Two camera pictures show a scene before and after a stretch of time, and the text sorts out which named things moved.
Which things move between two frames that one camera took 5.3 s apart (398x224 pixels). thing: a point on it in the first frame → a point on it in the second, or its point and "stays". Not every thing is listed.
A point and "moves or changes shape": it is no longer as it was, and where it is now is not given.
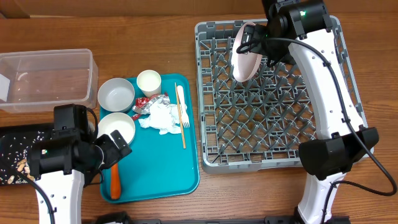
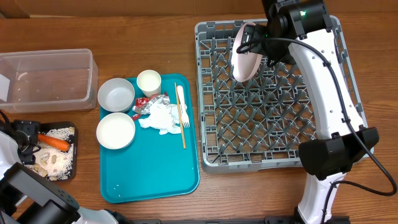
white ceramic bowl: (120, 122) stays
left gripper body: (111, 154) → (27, 138)
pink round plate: (245, 65) stays
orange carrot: (115, 182) moves or changes shape
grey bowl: (116, 94) stays
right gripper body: (257, 39) stays
